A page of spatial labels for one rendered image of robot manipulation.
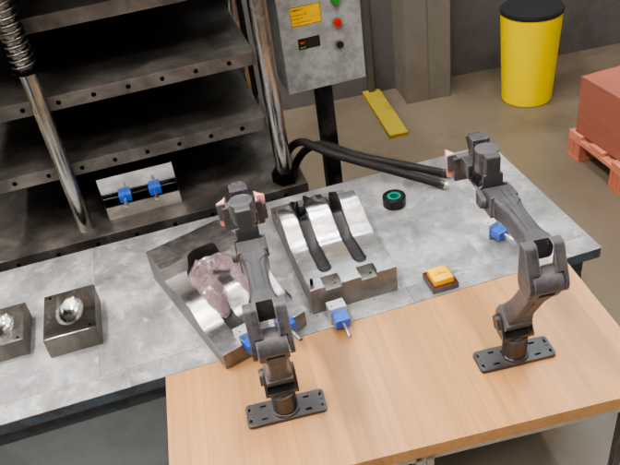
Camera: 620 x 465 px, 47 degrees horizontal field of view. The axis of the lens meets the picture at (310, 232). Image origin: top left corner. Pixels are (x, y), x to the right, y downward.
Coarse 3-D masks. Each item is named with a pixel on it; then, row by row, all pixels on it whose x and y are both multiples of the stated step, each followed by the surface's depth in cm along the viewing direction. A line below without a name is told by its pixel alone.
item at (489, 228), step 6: (480, 222) 221; (486, 222) 220; (492, 222) 220; (498, 222) 221; (480, 228) 222; (486, 228) 220; (492, 228) 220; (498, 228) 219; (504, 228) 219; (480, 234) 224; (486, 234) 221; (492, 234) 220; (498, 234) 217; (504, 234) 218; (498, 240) 218
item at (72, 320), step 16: (80, 288) 216; (48, 304) 211; (64, 304) 212; (80, 304) 211; (96, 304) 211; (48, 320) 206; (64, 320) 208; (80, 320) 204; (96, 320) 204; (48, 336) 200; (64, 336) 200; (80, 336) 202; (96, 336) 203; (64, 352) 203
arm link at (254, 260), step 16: (256, 240) 163; (240, 256) 160; (256, 256) 158; (256, 272) 154; (256, 288) 149; (272, 288) 150; (256, 304) 146; (272, 304) 147; (256, 320) 144; (288, 320) 145; (256, 336) 144; (288, 336) 145; (256, 352) 148
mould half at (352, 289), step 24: (288, 216) 222; (312, 216) 222; (360, 216) 222; (288, 240) 218; (336, 240) 217; (360, 240) 216; (312, 264) 209; (336, 264) 207; (360, 264) 206; (384, 264) 204; (312, 288) 200; (336, 288) 201; (360, 288) 204; (384, 288) 206
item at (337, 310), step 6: (336, 300) 200; (342, 300) 200; (330, 306) 198; (336, 306) 198; (342, 306) 198; (330, 312) 197; (336, 312) 198; (342, 312) 197; (330, 318) 199; (336, 318) 196; (342, 318) 195; (348, 318) 195; (336, 324) 195; (342, 324) 195; (348, 324) 196; (348, 330) 193; (348, 336) 191
